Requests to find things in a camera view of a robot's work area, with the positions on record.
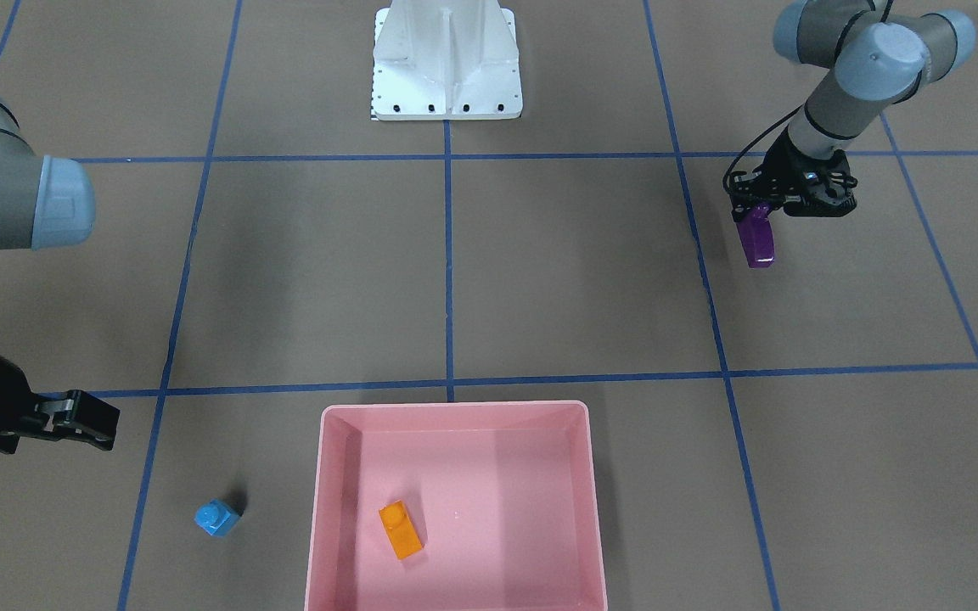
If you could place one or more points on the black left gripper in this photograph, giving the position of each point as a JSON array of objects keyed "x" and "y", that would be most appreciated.
[{"x": 782, "y": 161}]

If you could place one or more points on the purple toy block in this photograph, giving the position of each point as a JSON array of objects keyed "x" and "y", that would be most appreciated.
[{"x": 756, "y": 236}]

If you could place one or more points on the small blue toy block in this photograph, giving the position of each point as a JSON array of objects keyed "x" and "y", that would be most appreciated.
[{"x": 216, "y": 518}]

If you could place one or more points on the orange toy block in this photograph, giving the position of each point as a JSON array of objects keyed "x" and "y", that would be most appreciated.
[{"x": 400, "y": 530}]

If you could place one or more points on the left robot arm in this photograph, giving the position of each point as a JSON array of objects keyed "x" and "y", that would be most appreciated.
[{"x": 873, "y": 58}]

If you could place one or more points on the pink plastic box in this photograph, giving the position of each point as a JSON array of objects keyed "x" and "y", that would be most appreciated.
[{"x": 502, "y": 494}]

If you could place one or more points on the white metal mount base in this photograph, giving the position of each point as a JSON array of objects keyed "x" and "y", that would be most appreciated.
[{"x": 446, "y": 61}]

